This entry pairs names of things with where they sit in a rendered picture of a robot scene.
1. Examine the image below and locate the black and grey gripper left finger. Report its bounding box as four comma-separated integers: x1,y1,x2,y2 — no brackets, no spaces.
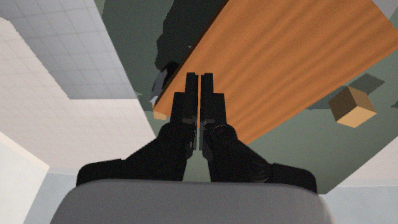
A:
76,72,198,186

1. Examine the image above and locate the tan cardboard box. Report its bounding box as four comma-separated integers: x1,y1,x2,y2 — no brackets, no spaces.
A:
328,86,377,128

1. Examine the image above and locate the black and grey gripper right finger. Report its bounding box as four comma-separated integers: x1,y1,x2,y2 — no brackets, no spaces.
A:
199,73,317,194

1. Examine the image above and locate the brown wooden block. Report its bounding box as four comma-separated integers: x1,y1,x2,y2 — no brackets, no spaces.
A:
153,111,167,120

